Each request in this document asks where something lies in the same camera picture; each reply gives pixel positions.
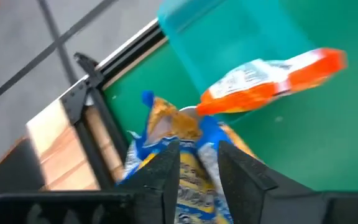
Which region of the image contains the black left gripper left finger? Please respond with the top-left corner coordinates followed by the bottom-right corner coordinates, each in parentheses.
top-left (0, 139), bottom-right (181, 224)

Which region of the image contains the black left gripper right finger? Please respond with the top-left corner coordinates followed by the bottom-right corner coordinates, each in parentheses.
top-left (218, 139), bottom-right (358, 224)

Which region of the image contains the blue Maruchan noodle packet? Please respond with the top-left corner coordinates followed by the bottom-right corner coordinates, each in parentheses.
top-left (118, 90), bottom-right (262, 224)

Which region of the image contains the orange Maruchan noodle packet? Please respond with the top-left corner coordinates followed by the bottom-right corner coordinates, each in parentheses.
top-left (196, 47), bottom-right (348, 116)

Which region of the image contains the green table mat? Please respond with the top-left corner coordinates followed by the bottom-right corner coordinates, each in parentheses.
top-left (103, 0), bottom-right (358, 192)

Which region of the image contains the black hazard-striped floor mat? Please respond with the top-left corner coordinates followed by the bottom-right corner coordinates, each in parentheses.
top-left (0, 136), bottom-right (48, 206)

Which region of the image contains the teal translucent plastic bin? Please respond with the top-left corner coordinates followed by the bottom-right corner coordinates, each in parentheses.
top-left (156, 0), bottom-right (318, 94)

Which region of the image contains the white bin with handle holes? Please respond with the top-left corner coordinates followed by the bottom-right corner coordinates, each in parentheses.
top-left (178, 105), bottom-right (201, 121)

